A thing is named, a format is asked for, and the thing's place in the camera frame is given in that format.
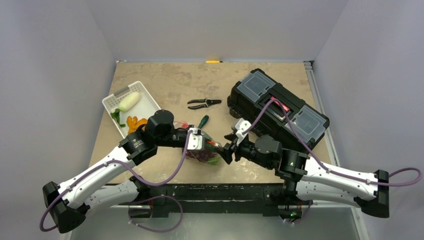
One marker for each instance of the green toy leaf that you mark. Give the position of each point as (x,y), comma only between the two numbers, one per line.
(115,115)

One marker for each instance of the purple toy grapes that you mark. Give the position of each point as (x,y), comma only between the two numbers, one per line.
(203,156)

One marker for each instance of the black pliers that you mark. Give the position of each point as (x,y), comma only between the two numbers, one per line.
(196,104)

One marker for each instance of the clear zip top bag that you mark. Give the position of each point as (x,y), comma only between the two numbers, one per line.
(207,137)

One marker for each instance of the orange toy carrot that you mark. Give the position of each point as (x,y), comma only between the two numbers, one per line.
(213,143)

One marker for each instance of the green toy cabbage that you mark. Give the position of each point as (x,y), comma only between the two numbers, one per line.
(214,160)

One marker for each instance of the yellow marker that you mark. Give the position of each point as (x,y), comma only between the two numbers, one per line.
(213,61)

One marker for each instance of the orange toy pepper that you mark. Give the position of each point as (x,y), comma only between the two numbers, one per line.
(134,123)

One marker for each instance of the green handled screwdriver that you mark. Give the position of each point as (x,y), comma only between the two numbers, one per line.
(203,121)

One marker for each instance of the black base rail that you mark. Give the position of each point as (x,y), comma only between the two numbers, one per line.
(267,199)

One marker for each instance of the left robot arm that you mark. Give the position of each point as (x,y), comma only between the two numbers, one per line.
(112,180)

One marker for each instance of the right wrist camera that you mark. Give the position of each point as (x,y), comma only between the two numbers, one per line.
(241,128)

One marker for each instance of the black plastic toolbox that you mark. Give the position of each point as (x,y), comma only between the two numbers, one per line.
(289,119)

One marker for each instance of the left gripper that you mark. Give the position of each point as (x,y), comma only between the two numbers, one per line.
(186,132)

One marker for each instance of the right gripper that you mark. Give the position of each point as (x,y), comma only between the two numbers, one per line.
(237,149)

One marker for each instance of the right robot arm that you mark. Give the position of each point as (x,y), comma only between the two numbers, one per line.
(309,180)

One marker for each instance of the white toy radish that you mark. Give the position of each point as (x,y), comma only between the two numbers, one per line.
(129,101)

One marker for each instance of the white plastic basket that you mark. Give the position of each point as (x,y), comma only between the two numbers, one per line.
(144,108)

